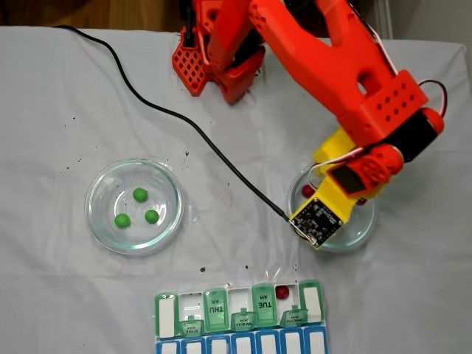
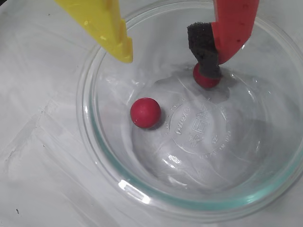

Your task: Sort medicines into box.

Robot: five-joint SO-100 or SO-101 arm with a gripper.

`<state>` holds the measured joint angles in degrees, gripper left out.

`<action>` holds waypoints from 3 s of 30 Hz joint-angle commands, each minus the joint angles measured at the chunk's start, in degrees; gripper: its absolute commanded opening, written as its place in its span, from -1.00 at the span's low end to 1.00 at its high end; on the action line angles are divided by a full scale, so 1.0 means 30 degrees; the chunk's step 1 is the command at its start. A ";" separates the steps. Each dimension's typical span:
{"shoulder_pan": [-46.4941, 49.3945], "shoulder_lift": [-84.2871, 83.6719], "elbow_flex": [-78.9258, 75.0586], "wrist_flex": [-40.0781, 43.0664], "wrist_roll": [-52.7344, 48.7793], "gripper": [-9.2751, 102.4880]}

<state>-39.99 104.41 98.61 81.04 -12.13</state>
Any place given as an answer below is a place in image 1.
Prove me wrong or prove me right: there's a black camera cable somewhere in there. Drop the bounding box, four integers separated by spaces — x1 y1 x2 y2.
54 24 293 223

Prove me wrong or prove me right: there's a white tablecloth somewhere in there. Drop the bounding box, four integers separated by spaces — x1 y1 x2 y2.
0 25 468 354

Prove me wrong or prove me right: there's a weekly pill organizer box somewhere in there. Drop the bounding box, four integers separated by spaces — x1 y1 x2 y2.
153 279 329 354

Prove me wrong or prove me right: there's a black circuit board camera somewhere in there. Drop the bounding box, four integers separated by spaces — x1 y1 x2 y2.
288 197 344 251

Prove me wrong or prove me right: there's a glass bowl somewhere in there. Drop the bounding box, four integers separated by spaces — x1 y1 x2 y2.
84 157 185 256
286 164 377 252

